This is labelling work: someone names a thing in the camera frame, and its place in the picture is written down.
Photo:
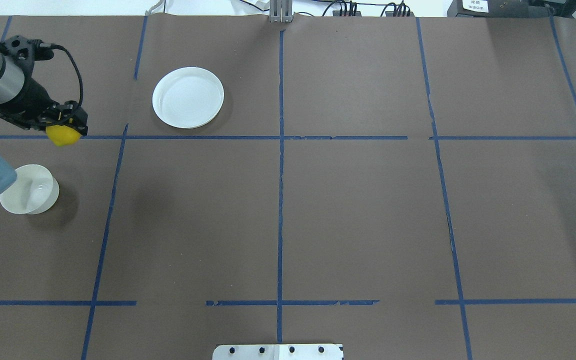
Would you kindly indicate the white round plate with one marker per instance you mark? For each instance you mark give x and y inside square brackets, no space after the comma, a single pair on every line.
[188,97]

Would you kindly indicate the black box device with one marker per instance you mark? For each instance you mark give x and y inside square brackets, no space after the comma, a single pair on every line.
[516,9]

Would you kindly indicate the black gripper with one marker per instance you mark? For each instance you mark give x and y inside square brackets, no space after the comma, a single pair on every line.
[32,99]

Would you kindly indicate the white pedestal mount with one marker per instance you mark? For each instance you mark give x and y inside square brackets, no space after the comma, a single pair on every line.
[304,351]

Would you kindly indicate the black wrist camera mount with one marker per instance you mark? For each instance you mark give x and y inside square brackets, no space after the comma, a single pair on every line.
[24,52]

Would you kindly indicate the yellow lemon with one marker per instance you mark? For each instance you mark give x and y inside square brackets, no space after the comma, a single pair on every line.
[62,135]

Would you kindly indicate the white bowl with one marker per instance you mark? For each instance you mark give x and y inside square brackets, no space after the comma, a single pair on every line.
[34,191]

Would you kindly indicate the aluminium frame post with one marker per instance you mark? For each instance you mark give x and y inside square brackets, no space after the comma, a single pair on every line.
[281,11]

